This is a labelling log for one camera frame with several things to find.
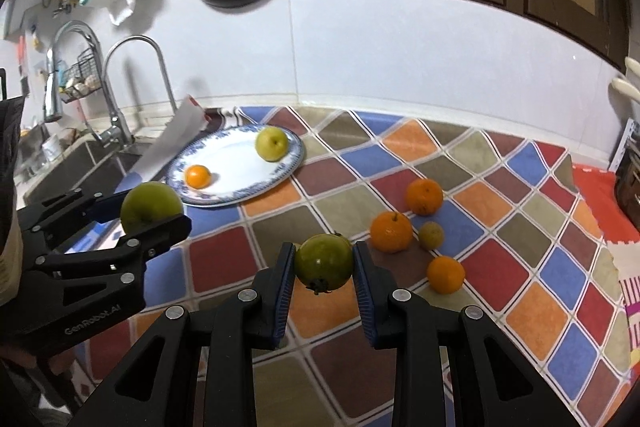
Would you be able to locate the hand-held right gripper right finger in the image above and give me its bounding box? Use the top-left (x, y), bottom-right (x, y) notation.
top-left (351, 242), bottom-right (562, 427)

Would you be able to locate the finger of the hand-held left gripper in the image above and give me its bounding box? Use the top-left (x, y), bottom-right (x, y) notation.
top-left (20, 213), bottom-right (193, 310)
top-left (16, 188), bottom-right (127, 254)

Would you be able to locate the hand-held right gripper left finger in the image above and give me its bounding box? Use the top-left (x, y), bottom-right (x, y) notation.
top-left (87, 242), bottom-right (297, 427)

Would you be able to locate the green persimmon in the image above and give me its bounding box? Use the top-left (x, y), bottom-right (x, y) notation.
top-left (294, 233), bottom-right (354, 296)

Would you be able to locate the orange with stem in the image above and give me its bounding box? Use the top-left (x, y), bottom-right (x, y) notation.
top-left (370, 211), bottom-right (414, 254)

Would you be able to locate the small orange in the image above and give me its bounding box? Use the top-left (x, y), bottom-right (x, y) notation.
top-left (185, 165), bottom-right (211, 188)
top-left (426, 256), bottom-right (466, 295)

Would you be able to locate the small yellowish green fruit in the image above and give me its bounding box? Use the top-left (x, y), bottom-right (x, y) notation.
top-left (418, 221), bottom-right (445, 251)

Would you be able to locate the blue rimmed white plate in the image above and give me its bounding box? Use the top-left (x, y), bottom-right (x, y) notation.
top-left (166, 123), bottom-right (305, 208)

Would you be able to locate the large orange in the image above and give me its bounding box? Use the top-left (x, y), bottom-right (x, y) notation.
top-left (405, 178), bottom-right (444, 216)

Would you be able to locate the steel sink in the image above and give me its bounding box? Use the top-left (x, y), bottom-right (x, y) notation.
top-left (22, 139), bottom-right (151, 208)

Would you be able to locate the white cup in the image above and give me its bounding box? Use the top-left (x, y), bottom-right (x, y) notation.
top-left (42, 137), bottom-right (64, 164)

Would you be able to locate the beige cloth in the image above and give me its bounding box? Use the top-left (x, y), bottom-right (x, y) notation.
top-left (0, 202), bottom-right (22, 306)

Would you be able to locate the chrome pull-down faucet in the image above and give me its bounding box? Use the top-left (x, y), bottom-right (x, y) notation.
top-left (44, 20), bottom-right (104, 124)

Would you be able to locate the yellow green apple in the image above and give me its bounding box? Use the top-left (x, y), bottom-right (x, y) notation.
top-left (255, 126), bottom-right (289, 162)

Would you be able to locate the chrome gooseneck faucet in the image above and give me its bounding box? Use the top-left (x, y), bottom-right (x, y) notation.
top-left (102, 35), bottom-right (178, 146)

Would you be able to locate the colourful checkered mat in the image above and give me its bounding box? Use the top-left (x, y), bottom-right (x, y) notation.
top-left (75, 106), bottom-right (640, 427)

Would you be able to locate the orange foam mat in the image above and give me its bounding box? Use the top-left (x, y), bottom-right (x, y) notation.
top-left (570, 163), bottom-right (640, 244)

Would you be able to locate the pink striped white mat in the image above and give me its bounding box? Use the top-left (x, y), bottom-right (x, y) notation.
top-left (606, 241), bottom-right (640, 360)

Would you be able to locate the dark appliance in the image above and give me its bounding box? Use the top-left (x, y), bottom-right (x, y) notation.
top-left (614, 147), bottom-right (640, 217)

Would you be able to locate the black wire basket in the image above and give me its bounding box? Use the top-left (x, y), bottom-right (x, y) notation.
top-left (59, 48), bottom-right (104, 100)

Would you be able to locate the white utensil handle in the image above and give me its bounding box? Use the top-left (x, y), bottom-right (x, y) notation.
top-left (607, 76), bottom-right (640, 101)

